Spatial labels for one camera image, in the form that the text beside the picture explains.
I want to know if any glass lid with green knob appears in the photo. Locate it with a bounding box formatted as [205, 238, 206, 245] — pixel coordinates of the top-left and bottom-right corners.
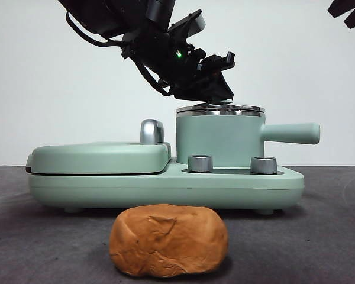
[176, 99, 266, 115]

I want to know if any brown potato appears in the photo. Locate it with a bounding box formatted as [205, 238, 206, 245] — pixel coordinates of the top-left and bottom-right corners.
[109, 203, 229, 270]

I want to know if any mint green steamer pot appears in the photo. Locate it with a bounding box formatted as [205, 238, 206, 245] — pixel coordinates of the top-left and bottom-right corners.
[175, 109, 321, 165]

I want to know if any silver control knob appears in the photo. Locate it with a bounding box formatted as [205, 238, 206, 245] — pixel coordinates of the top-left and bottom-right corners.
[188, 154, 214, 173]
[250, 156, 278, 175]

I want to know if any mint green breakfast machine base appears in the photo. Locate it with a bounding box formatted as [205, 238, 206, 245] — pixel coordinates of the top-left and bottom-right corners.
[28, 156, 305, 215]

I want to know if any mint green griddle cover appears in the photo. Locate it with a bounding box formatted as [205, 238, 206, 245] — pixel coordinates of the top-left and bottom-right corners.
[25, 141, 172, 176]

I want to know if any black cable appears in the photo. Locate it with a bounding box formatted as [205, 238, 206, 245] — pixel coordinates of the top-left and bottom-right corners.
[64, 11, 128, 48]
[133, 60, 174, 96]

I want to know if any chrome griddle cover handle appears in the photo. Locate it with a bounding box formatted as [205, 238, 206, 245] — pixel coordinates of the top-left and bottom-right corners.
[140, 118, 166, 146]

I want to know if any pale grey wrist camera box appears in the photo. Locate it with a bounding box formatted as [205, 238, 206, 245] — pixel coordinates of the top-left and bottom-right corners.
[167, 9, 207, 41]

